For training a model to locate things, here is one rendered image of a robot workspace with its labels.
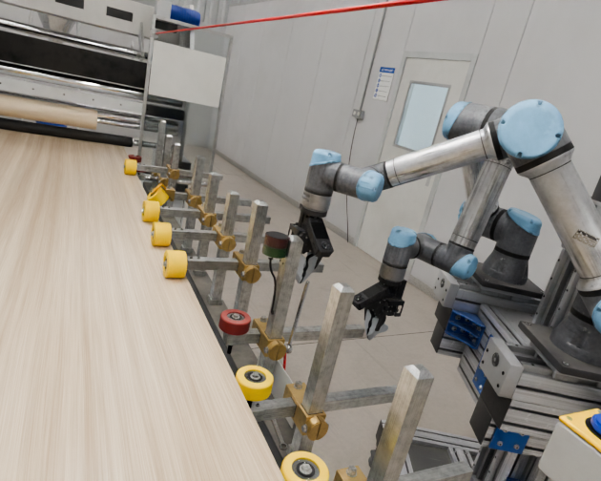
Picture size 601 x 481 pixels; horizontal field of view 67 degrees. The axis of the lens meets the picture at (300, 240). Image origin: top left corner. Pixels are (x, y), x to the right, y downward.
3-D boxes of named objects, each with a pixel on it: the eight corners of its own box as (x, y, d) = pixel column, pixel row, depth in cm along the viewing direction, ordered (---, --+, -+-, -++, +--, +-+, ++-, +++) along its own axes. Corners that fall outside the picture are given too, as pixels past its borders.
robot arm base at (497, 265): (514, 272, 167) (524, 247, 164) (533, 288, 153) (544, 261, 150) (475, 263, 166) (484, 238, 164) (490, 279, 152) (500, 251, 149)
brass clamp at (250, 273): (246, 265, 149) (249, 251, 147) (260, 283, 138) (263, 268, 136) (228, 264, 146) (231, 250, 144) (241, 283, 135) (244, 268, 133)
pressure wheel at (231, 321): (238, 344, 127) (245, 306, 123) (247, 360, 120) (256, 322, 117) (210, 345, 123) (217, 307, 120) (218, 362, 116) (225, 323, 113)
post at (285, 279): (262, 392, 129) (299, 234, 114) (267, 401, 126) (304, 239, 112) (251, 394, 127) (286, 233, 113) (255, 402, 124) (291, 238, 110)
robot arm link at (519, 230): (523, 257, 149) (538, 218, 145) (485, 242, 158) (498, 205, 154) (536, 255, 157) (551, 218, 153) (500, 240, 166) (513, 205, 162)
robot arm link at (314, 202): (337, 198, 118) (309, 195, 114) (333, 215, 119) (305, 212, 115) (323, 190, 124) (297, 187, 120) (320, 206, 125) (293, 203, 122)
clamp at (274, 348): (266, 333, 131) (269, 317, 129) (284, 360, 119) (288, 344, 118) (248, 333, 128) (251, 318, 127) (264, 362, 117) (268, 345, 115)
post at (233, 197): (216, 313, 171) (237, 190, 157) (217, 318, 168) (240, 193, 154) (206, 313, 170) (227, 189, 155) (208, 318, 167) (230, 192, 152)
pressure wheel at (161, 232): (170, 218, 154) (173, 237, 150) (166, 232, 160) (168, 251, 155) (152, 217, 152) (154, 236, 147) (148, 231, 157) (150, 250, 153)
